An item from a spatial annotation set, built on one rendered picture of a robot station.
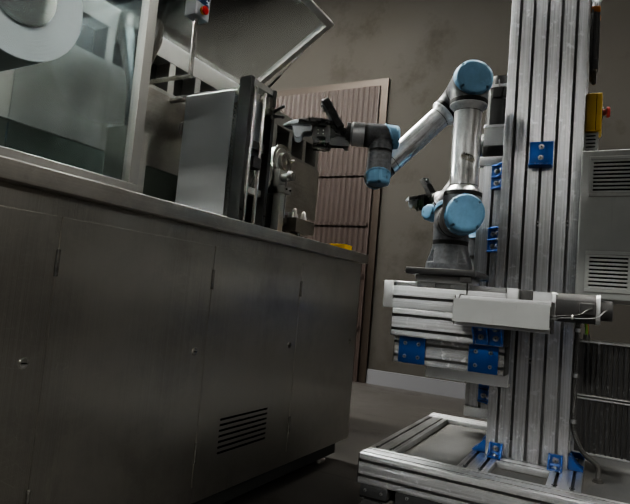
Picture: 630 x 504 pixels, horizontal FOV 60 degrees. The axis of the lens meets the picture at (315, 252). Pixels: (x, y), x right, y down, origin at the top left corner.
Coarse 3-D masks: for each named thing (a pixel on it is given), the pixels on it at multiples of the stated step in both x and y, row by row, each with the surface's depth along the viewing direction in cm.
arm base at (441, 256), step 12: (444, 240) 177; (456, 240) 176; (432, 252) 180; (444, 252) 176; (456, 252) 175; (468, 252) 179; (432, 264) 177; (444, 264) 174; (456, 264) 174; (468, 264) 176
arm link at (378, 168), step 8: (368, 152) 171; (376, 152) 168; (384, 152) 168; (368, 160) 170; (376, 160) 168; (384, 160) 168; (368, 168) 169; (376, 168) 167; (384, 168) 167; (368, 176) 169; (376, 176) 167; (384, 176) 168; (368, 184) 171; (376, 184) 170; (384, 184) 169
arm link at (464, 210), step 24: (456, 72) 167; (480, 72) 166; (456, 96) 168; (480, 96) 166; (456, 120) 169; (480, 120) 168; (456, 144) 168; (456, 168) 167; (456, 192) 164; (480, 192) 165; (456, 216) 162; (480, 216) 162
